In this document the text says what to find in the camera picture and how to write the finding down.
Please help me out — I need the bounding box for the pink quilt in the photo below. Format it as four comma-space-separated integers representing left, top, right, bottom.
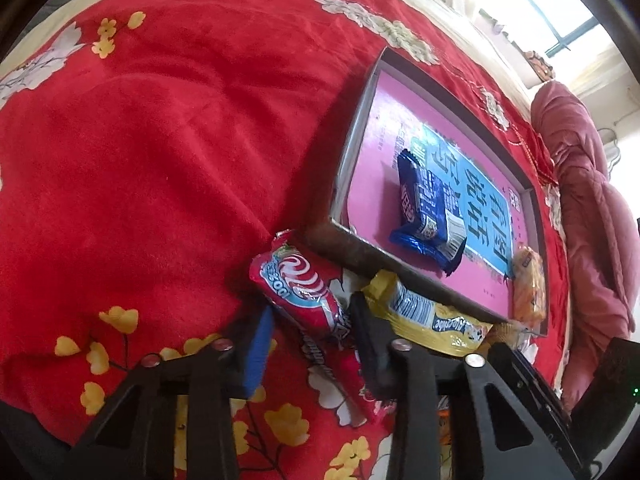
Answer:
530, 80, 640, 411

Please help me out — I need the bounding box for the blue snack packet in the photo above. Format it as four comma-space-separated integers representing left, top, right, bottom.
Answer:
389, 149, 468, 275

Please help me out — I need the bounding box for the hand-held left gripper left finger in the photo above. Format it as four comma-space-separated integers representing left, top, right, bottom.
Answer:
62, 305, 276, 480

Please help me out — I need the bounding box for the clear packet of yellow crackers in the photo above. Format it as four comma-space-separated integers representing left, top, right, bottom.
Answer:
511, 244, 547, 328

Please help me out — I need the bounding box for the red snack packet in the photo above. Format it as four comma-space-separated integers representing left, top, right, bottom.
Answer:
249, 230, 381, 428

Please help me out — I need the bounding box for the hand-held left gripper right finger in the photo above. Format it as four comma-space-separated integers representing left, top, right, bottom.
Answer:
348, 292, 572, 480

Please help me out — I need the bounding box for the pink cardboard box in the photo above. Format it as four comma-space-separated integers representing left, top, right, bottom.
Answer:
327, 46, 551, 338

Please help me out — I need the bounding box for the window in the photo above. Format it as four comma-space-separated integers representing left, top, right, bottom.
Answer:
520, 0, 621, 61

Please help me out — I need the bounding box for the red floral blanket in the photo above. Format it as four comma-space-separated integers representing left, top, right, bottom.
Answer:
0, 0, 571, 480

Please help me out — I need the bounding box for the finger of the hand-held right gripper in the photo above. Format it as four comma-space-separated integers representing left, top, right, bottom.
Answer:
488, 344, 591, 480

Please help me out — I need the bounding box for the yellow snack packet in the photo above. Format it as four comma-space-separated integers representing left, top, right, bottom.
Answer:
361, 270, 496, 358

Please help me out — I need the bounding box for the orange snack packet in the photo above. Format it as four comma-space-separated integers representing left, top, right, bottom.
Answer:
437, 395, 457, 480

